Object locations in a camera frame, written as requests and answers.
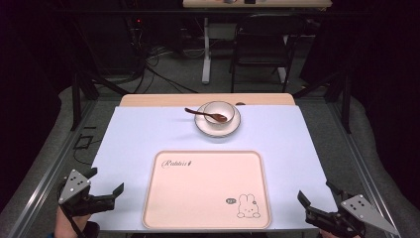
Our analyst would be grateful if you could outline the light wooden table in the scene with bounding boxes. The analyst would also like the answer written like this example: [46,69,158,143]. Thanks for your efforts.
[118,92,296,108]

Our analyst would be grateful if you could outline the white plate with dark rim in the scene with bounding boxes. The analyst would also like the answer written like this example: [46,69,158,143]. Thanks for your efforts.
[193,101,242,139]

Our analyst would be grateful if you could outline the white table cover sheet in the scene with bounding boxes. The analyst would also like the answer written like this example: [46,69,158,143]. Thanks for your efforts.
[88,104,339,233]

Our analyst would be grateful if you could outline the grey metal rail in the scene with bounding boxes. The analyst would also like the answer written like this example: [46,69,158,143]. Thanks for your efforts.
[325,98,403,238]
[6,98,98,238]

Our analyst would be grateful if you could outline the person's right hand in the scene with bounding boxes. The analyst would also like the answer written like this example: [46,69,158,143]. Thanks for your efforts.
[318,228,363,238]

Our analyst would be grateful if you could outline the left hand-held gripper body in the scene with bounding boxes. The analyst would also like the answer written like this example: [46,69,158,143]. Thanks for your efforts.
[57,169,117,218]

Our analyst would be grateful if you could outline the black floor cables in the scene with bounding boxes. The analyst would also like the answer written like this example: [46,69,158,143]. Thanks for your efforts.
[127,19,200,95]

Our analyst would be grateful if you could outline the brown wooden spoon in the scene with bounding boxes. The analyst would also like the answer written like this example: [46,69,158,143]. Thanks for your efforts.
[183,107,229,124]

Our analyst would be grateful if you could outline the white-legged wooden desk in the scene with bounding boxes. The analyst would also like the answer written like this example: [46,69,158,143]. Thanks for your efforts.
[181,0,333,85]

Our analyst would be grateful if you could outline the black metal stand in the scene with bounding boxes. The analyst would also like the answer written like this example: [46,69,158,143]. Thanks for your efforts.
[291,69,353,135]
[69,68,131,132]

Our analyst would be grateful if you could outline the black folding chair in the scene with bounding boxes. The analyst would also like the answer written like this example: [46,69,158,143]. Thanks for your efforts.
[229,13,307,94]

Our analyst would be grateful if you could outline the pink tray with rabbit print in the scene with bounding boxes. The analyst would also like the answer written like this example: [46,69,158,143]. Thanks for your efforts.
[142,150,272,230]

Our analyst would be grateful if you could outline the white bowl with dark rim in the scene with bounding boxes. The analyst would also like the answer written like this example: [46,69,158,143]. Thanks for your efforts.
[202,100,237,127]

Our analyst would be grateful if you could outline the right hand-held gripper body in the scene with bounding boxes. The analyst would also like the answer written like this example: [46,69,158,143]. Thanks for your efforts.
[304,193,401,238]

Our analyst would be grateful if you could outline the person's left hand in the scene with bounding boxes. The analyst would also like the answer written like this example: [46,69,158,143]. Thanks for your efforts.
[53,206,92,238]

